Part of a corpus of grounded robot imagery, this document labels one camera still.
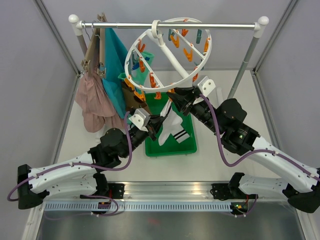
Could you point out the white round clip hanger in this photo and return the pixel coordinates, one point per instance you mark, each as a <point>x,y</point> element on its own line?
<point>177,26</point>

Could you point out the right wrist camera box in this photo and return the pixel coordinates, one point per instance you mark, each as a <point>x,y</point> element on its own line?
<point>206,85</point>

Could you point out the metal clothes rack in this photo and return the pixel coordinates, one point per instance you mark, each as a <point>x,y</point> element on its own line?
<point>257,27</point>

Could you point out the mint patterned sock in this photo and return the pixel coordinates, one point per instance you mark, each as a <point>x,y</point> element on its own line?
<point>122,78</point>
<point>141,73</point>

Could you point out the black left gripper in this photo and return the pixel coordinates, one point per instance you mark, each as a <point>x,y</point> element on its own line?
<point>154,121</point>

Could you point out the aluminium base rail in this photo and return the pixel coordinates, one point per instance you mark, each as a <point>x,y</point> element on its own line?
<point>170,191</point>

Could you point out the pink garment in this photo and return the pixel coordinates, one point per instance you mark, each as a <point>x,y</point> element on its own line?
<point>97,109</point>

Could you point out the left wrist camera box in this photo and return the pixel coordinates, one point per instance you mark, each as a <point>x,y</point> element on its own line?
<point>140,119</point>

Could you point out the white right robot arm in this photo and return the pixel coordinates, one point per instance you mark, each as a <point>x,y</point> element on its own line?
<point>297,183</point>

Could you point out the white slotted cable duct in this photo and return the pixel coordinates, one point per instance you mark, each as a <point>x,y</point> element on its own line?
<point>139,206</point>

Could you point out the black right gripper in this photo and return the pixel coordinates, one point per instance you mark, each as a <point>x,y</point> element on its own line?
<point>182,103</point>

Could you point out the green plastic tray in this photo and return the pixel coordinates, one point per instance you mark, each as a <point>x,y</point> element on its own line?
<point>182,142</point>

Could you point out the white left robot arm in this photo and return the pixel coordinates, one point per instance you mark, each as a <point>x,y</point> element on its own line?
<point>82,176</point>

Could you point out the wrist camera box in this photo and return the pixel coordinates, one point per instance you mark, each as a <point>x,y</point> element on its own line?
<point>206,85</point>
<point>140,119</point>

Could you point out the teal shirt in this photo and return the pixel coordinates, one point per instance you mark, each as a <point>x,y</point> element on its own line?
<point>115,56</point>

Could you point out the beige wooden hanger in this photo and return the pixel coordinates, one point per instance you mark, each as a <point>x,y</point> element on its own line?
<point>102,52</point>
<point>90,63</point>

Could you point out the brown ribbed sock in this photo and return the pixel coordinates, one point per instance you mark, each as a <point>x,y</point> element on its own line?
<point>128,94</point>

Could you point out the white black-striped sock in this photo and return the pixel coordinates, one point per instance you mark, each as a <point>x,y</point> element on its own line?
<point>172,125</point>

